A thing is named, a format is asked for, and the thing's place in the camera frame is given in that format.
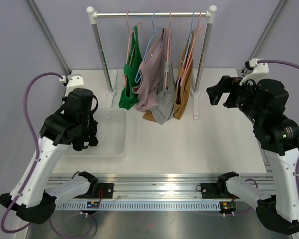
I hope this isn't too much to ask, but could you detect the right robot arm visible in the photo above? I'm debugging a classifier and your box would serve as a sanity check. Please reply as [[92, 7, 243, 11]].
[[206, 76, 299, 235]]

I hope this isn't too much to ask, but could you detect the mauve pink tank top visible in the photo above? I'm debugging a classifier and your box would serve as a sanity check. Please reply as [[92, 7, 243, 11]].
[[133, 27, 168, 112]]

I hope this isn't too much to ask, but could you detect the white plastic mesh basket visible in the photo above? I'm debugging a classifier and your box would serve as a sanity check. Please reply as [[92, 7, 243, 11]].
[[63, 108, 129, 158]]

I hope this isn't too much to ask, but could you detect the white metal clothes rack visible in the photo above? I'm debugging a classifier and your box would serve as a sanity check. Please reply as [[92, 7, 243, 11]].
[[86, 4, 218, 120]]

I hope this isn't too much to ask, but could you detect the black tank top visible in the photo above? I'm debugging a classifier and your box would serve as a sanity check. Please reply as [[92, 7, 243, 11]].
[[62, 91, 99, 151]]

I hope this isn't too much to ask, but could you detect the tan brown tank top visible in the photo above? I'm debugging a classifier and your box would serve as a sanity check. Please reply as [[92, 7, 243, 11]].
[[143, 63, 193, 122]]

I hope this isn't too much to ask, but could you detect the pink wire hanger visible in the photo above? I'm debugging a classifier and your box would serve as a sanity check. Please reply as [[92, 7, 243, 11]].
[[179, 13, 204, 87]]

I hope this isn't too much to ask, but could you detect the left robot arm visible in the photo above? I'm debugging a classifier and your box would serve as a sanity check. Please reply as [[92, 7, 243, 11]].
[[0, 88, 99, 224]]

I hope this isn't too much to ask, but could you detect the green tank top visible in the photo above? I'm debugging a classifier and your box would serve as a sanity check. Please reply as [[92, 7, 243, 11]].
[[119, 25, 143, 110]]

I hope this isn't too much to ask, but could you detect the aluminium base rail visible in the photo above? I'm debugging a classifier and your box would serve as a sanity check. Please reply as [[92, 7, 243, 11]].
[[47, 169, 275, 211]]

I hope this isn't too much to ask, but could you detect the purple floor cable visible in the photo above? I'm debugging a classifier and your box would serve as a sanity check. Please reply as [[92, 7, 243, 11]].
[[47, 209, 98, 237]]

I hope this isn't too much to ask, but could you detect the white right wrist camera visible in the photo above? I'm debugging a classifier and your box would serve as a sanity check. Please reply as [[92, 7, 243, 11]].
[[240, 58, 269, 86]]

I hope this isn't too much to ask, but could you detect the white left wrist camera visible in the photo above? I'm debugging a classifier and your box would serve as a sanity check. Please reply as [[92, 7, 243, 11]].
[[59, 74, 85, 97]]

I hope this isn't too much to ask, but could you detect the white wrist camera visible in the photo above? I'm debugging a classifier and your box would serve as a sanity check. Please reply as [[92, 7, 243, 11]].
[[240, 58, 269, 86], [59, 74, 85, 97]]

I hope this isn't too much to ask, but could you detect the grey tank top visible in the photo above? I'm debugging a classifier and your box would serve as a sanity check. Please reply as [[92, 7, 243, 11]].
[[149, 61, 176, 124]]

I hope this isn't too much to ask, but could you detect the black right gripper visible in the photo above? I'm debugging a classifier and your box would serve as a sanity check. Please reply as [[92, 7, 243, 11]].
[[207, 76, 263, 124]]

